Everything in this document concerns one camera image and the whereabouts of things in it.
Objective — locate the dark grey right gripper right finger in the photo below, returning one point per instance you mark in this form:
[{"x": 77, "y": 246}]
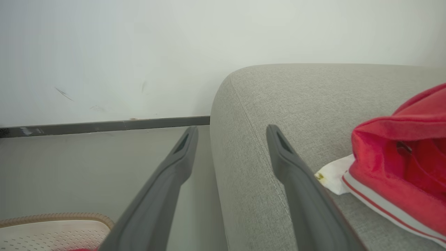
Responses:
[{"x": 306, "y": 209}]

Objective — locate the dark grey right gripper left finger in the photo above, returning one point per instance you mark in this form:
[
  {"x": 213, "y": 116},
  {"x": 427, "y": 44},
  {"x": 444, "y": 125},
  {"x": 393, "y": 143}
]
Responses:
[{"x": 156, "y": 202}]

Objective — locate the red garment with white trim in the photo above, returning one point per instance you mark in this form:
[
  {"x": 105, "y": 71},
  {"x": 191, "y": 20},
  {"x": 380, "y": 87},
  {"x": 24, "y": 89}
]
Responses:
[{"x": 379, "y": 160}]

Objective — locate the cream perforated laundry basket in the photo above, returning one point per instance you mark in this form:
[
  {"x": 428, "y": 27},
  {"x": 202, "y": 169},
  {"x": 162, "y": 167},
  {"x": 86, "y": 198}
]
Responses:
[{"x": 52, "y": 233}]

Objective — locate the white garment tag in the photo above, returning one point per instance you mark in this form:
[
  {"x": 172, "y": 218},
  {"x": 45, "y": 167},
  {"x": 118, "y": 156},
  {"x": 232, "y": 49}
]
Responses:
[{"x": 336, "y": 174}]

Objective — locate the black skirting board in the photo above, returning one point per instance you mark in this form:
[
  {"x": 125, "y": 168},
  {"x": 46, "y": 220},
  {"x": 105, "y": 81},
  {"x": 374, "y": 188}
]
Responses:
[{"x": 104, "y": 126}]

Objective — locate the grey fabric sofa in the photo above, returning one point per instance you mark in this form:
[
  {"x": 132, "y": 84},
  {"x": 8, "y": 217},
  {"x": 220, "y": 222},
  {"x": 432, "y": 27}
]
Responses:
[{"x": 296, "y": 101}]

